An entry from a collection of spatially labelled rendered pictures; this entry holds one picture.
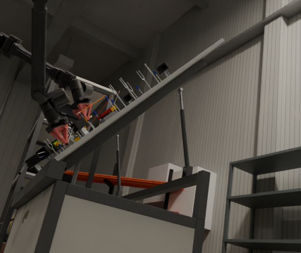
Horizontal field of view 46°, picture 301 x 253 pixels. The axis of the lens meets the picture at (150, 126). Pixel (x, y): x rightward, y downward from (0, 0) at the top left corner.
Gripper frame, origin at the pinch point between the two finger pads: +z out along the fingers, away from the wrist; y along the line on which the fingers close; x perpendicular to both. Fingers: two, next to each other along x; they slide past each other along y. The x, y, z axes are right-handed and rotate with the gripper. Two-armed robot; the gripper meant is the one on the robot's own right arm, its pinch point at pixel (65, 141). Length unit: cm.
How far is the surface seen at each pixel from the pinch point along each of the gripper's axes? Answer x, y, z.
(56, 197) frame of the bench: 25.0, -22.1, 20.0
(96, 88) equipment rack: -90, 79, -44
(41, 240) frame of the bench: 34.6, -19.9, 29.9
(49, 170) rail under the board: 22.9, -22.6, 11.0
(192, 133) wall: -390, 280, 21
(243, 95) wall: -398, 159, 7
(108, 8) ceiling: -526, 447, -343
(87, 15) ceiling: -511, 511, -369
